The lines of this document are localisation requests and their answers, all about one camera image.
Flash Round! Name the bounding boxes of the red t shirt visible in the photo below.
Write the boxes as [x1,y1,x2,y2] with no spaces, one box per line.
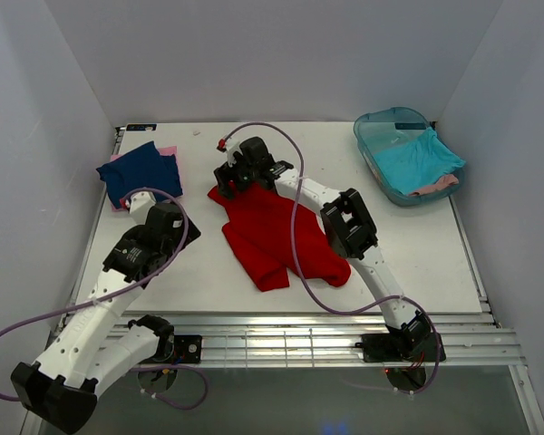
[208,185,351,292]

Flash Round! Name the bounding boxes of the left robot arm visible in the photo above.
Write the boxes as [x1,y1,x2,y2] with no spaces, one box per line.
[11,203,200,434]

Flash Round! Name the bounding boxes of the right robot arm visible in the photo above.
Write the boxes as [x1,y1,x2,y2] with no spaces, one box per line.
[214,135,444,363]

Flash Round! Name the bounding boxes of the pink folded t shirt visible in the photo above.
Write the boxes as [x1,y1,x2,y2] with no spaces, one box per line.
[110,145,179,213]

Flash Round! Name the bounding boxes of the navy blue folded t shirt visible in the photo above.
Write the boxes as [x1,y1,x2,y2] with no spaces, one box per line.
[95,140,184,210]

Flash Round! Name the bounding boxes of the blue label sticker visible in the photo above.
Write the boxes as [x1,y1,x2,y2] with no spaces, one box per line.
[125,123,157,131]

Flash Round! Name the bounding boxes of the teal plastic bin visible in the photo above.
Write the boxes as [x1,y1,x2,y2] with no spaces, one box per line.
[353,107,465,207]

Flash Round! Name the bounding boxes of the turquoise t shirt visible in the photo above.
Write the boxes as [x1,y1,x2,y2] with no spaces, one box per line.
[374,128,466,196]

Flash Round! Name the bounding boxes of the salmon pink t shirt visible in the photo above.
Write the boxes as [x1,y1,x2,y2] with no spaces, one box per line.
[409,174,460,197]

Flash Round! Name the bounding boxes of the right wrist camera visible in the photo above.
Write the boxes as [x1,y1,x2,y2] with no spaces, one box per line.
[217,138,243,167]

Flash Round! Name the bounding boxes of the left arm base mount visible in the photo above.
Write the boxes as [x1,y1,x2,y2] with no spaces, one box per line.
[141,334,203,364]

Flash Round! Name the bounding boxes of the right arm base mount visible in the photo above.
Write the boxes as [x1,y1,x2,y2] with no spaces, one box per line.
[355,333,446,363]

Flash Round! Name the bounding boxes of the aluminium rail frame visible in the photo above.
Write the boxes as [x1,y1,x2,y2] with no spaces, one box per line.
[20,126,544,435]

